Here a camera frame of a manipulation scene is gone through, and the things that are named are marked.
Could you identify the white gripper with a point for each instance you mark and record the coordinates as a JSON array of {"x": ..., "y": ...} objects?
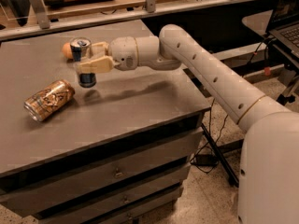
[{"x": 123, "y": 52}]

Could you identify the blue silver redbull can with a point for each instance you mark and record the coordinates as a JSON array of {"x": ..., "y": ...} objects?
[{"x": 81, "y": 48}]

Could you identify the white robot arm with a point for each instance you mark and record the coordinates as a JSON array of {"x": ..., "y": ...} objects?
[{"x": 269, "y": 167}]

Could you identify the orange brown soda can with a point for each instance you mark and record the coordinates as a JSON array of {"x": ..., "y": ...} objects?
[{"x": 47, "y": 101}]

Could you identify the orange apricot fruit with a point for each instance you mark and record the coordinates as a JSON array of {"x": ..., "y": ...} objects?
[{"x": 66, "y": 50}]

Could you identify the grey metal railing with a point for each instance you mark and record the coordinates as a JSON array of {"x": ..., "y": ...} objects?
[{"x": 43, "y": 20}]

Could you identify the grey drawer cabinet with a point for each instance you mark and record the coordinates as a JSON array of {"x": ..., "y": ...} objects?
[{"x": 115, "y": 151}]

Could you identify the black power adapter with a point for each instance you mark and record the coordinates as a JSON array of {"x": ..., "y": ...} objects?
[{"x": 206, "y": 160}]

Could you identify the black laptop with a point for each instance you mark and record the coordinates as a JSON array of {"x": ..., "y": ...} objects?
[{"x": 284, "y": 25}]

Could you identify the black table leg frame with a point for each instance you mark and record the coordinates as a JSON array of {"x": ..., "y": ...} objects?
[{"x": 220, "y": 151}]

